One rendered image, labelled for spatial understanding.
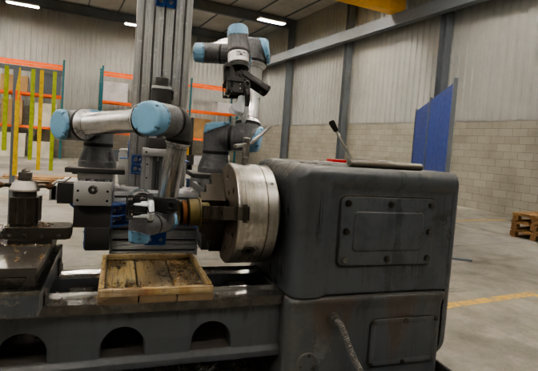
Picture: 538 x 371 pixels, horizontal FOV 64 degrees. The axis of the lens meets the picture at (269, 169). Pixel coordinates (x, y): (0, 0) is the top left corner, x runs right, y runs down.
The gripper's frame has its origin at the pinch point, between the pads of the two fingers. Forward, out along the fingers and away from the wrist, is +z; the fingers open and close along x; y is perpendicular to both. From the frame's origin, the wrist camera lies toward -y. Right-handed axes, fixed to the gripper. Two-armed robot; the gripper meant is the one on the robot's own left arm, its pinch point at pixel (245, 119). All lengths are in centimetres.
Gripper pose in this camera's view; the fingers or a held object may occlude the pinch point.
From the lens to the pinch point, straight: 149.5
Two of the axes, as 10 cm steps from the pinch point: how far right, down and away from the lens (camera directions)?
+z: 0.3, 9.7, -2.5
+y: -9.4, -0.5, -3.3
